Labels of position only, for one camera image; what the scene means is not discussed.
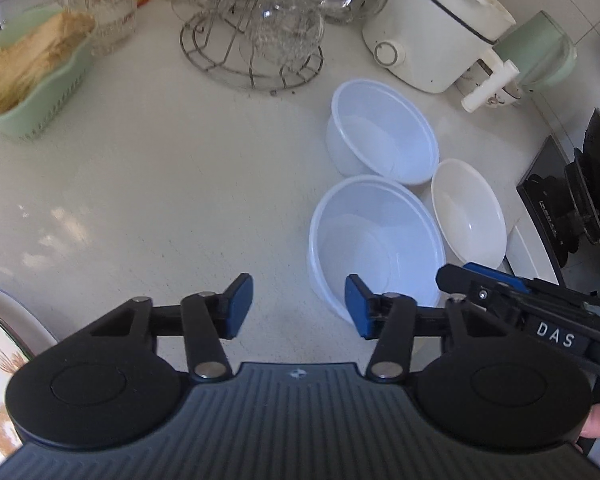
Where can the dried noodles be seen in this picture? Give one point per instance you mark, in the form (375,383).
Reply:
(25,60)

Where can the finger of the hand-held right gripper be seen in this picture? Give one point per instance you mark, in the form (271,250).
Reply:
(460,280)
(495,274)

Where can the glass jar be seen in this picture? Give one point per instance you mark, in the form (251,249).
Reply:
(105,10)

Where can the translucent plastic bowl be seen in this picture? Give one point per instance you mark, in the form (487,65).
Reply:
(365,240)
(385,125)

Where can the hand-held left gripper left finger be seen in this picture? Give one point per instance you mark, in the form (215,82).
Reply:
(237,305)

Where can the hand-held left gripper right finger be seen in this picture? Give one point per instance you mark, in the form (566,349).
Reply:
(357,310)

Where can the printed ceramic bowl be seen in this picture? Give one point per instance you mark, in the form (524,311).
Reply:
(505,92)

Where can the green kettle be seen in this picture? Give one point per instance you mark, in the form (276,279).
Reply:
(535,45)

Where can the large white plate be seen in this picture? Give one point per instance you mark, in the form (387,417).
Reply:
(27,317)

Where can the green plastic basket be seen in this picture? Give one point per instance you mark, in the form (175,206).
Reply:
(35,120)

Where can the white electric cooker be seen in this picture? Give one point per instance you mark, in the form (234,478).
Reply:
(430,30)

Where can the black gas stove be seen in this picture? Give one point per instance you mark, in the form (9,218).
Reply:
(570,200)

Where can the white ceramic bowl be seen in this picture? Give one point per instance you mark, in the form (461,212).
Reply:
(467,215)

